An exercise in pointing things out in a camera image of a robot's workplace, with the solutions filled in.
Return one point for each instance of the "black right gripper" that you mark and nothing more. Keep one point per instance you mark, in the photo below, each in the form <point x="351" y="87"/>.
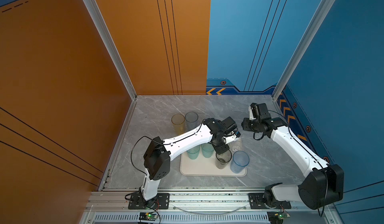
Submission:
<point x="244" y="125"/>

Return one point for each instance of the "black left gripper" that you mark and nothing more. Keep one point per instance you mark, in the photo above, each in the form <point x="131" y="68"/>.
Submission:
<point x="223" y="149"/>

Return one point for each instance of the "teal tall cup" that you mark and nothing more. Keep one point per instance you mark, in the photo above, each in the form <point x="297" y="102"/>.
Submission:
<point x="193" y="153"/>
<point x="207" y="150"/>

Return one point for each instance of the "clear faceted glass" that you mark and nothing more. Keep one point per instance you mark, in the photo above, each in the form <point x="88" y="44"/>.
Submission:
<point x="236" y="145"/>

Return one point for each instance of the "blue-grey tall plastic cup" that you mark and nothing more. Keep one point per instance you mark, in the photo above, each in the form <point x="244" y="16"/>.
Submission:
<point x="191" y="119"/>

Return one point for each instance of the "dark grey tall cup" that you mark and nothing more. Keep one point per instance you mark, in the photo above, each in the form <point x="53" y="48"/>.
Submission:
<point x="222" y="160"/>

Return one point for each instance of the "light blue plastic cup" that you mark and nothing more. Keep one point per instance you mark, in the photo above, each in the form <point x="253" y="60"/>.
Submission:
<point x="240" y="161"/>

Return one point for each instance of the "yellow tall plastic cup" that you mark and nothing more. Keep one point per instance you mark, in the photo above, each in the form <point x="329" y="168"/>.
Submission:
<point x="178" y="121"/>

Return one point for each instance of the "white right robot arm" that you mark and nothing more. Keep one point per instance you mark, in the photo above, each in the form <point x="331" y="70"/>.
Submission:
<point x="323" y="183"/>

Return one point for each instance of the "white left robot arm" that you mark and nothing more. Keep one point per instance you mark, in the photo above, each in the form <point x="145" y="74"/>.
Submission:
<point x="160" y="153"/>

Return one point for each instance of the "white rectangular tray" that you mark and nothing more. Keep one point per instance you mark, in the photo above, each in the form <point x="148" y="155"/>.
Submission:
<point x="202" y="166"/>

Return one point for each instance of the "right green circuit board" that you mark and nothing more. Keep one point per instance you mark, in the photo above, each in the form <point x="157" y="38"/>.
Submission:
<point x="277" y="217"/>

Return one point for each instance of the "green circuit board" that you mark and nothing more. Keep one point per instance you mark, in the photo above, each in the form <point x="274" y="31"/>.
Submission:
<point x="148" y="218"/>
<point x="277" y="217"/>

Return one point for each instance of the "left green circuit board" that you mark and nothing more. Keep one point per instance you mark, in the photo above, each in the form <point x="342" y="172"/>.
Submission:
<point x="148" y="218"/>

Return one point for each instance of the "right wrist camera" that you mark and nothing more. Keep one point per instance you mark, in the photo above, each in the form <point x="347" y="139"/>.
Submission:
<point x="251" y="111"/>

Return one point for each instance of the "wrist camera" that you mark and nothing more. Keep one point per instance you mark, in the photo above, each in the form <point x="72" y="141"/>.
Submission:
<point x="232" y="137"/>
<point x="251" y="111"/>

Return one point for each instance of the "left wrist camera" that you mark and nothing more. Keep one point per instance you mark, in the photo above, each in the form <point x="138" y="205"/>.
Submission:
<point x="232" y="137"/>

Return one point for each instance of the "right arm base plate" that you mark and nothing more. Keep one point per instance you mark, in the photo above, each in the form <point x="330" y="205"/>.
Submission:
<point x="256" y="200"/>

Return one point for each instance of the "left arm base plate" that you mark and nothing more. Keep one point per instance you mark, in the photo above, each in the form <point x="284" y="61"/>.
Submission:
<point x="137" y="202"/>

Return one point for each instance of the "aluminium frame rail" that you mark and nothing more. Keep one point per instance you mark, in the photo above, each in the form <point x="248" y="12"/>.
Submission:
<point x="188" y="199"/>

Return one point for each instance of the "right aluminium corner post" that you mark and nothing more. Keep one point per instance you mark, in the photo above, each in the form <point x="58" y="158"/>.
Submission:
<point x="311" y="30"/>

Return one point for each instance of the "aluminium corner post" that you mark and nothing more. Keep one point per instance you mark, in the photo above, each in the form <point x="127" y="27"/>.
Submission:
<point x="101" y="26"/>
<point x="311" y="30"/>

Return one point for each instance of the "left aluminium corner post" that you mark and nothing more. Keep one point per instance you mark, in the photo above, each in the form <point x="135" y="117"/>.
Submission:
<point x="101" y="26"/>

